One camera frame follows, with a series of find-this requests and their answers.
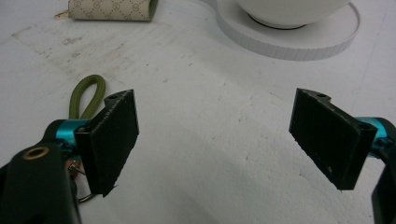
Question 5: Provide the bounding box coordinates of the beige patterned pouch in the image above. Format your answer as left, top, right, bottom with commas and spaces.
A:
54, 0, 160, 22

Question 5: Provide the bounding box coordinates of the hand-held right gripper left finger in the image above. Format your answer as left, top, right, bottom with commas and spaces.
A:
43, 89, 140, 198

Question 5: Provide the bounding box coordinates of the white round bowl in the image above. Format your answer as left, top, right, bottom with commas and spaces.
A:
235, 0, 353, 31

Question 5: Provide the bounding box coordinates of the olive green strap keychain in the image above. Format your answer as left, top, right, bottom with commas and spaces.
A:
67, 74, 106, 203

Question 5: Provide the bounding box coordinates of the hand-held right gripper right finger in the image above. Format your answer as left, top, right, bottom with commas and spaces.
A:
288, 88, 396, 191

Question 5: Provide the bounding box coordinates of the white round base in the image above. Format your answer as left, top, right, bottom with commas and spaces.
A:
199, 0, 361, 62

